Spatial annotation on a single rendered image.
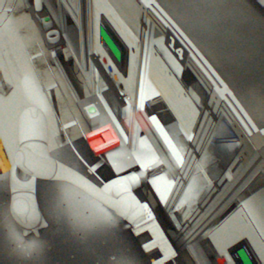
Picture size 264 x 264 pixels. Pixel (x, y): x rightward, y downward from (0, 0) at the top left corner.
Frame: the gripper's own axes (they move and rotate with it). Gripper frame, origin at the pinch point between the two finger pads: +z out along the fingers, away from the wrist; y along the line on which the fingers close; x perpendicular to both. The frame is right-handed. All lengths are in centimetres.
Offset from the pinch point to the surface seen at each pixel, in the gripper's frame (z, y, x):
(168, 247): -22.6, -13.6, -40.4
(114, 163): -25.2, -9.2, 17.0
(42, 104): -39, -100, 134
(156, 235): -24.6, -13.6, -30.7
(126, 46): -15, 73, 28
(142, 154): -8.5, -9.2, 14.6
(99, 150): -30.3, -4.1, 25.5
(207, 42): -3, 101, -2
